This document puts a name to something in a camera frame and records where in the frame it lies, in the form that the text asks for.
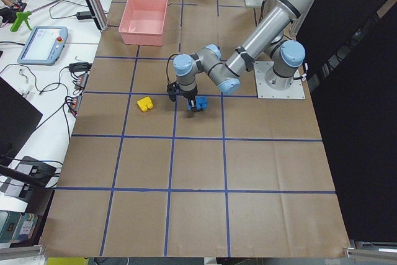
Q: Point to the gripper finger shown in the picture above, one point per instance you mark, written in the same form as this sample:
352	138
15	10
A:
172	90
192	104

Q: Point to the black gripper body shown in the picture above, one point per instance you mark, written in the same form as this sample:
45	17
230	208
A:
188	95

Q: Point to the blue block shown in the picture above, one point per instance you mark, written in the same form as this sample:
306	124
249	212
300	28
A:
202	103

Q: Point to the yellow block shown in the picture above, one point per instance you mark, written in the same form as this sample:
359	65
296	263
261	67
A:
145	104

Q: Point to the pink plastic box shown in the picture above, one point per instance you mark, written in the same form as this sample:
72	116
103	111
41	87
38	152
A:
143	22

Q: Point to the black power adapter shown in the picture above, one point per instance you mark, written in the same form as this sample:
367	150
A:
83	15

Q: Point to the teach pendant tablet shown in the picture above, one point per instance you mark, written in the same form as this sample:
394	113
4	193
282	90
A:
44	45

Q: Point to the black monitor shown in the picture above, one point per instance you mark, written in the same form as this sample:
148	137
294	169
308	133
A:
19	118

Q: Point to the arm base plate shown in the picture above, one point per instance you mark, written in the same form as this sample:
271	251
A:
270	86

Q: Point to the green handled grabber tool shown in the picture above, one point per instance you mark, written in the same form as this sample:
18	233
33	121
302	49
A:
24	16

